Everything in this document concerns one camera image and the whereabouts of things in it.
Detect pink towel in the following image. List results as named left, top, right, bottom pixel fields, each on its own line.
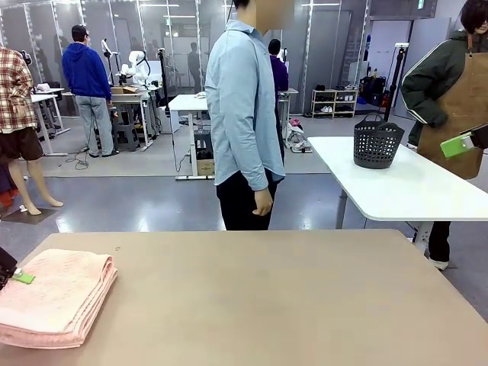
left=0, top=248, right=119, bottom=350

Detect person's right forearm blue sleeve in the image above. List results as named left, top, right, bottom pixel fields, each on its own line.
left=236, top=150, right=275, bottom=193

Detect person's right hand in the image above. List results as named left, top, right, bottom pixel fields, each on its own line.
left=252, top=187, right=275, bottom=217

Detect person in brown apron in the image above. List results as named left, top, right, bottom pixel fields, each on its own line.
left=400, top=0, right=488, bottom=271

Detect white table with rounded corners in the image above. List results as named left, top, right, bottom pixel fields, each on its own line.
left=307, top=135, right=488, bottom=246

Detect dark perforated laundry basket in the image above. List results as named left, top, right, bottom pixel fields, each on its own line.
left=352, top=112, right=406, bottom=170

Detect black tripod with white head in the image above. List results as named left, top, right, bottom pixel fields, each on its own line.
left=382, top=42, right=410, bottom=124

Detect black equipment cases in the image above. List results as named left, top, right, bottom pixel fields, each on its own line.
left=359, top=75, right=388, bottom=108

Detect white shoe rack shelf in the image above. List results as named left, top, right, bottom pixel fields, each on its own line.
left=310, top=88, right=360, bottom=119

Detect heap of clothes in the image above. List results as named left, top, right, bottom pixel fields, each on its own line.
left=287, top=118, right=313, bottom=154

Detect gray step stool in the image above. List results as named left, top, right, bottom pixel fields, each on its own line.
left=113, top=122, right=139, bottom=153

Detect mannequin in plaid shirt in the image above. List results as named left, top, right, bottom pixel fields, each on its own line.
left=0, top=46, right=65, bottom=217

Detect white desk with thin legs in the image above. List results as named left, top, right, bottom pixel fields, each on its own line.
left=30, top=87, right=72, bottom=158

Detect person in purple top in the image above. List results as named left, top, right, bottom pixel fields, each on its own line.
left=267, top=38, right=290, bottom=150

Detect gray robot workbench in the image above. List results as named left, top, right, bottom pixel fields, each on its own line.
left=106, top=88, right=162, bottom=148

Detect person in blue hoodie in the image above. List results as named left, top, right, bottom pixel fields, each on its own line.
left=61, top=24, right=120, bottom=159

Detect small cardboard box with print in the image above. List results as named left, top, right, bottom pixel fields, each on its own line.
left=196, top=158, right=217, bottom=177

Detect person in light blue shirt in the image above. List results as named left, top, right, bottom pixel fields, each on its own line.
left=204, top=0, right=295, bottom=232

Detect black stool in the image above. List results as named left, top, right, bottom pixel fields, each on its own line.
left=193, top=129, right=213, bottom=154

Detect white standing desk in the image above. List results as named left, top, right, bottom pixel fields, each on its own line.
left=167, top=93, right=215, bottom=181

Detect dark mannequin base plate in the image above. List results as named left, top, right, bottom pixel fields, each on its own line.
left=1, top=205, right=59, bottom=226

